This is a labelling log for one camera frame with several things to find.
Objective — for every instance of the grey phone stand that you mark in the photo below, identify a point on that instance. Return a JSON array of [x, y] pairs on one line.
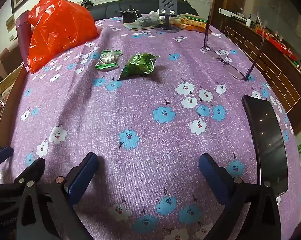
[[166, 5]]

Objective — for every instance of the black leather sofa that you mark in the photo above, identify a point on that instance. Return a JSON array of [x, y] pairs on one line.
[[108, 11]]

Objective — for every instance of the brown armchair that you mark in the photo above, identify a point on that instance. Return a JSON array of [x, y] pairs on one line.
[[5, 57]]

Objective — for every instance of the red plastic bag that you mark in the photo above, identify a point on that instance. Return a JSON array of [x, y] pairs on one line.
[[60, 30]]

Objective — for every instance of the cardboard box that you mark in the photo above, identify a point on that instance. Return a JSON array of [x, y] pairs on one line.
[[16, 85]]

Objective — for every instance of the purple thermos bottle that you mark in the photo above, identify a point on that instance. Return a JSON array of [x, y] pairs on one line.
[[24, 37]]

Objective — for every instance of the purple-framed eyeglasses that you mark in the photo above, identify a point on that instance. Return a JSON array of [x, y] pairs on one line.
[[205, 48]]

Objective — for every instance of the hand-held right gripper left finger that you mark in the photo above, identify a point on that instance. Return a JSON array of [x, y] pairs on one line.
[[82, 176]]

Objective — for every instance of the yellow green biscuit packet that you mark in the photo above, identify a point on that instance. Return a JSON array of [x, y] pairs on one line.
[[191, 17]]

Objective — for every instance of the flat beige packet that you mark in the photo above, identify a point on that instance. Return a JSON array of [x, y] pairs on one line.
[[134, 26]]

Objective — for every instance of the wooden cabinet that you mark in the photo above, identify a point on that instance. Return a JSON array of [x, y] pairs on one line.
[[278, 75]]

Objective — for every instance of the black clip device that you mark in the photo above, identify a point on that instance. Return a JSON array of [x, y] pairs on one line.
[[87, 2]]

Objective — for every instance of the small black box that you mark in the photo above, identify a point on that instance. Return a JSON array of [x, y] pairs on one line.
[[129, 17]]

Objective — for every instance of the yellowish wall notice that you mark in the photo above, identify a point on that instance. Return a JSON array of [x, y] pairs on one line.
[[10, 23]]

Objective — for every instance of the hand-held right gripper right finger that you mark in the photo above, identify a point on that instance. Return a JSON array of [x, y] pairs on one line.
[[211, 176]]

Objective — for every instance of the small white objects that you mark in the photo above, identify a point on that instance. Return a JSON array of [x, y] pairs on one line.
[[154, 15]]

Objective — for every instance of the dark green pea packet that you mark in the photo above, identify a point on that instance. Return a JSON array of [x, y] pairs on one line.
[[139, 66]]

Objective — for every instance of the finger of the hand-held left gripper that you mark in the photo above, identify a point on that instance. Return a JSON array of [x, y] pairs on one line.
[[33, 168], [1, 153]]

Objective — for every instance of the clear bag of dark snacks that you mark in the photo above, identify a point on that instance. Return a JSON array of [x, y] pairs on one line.
[[148, 21]]

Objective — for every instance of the white strip device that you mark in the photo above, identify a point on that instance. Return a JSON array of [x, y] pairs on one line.
[[233, 14]]

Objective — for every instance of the black smartphone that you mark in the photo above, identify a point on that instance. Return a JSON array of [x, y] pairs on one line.
[[265, 142]]

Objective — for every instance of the purple floral tablecloth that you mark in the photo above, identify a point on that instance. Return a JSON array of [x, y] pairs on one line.
[[140, 110]]

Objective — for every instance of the clear green-ended nut packet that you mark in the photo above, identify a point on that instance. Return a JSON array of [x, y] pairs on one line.
[[108, 60]]

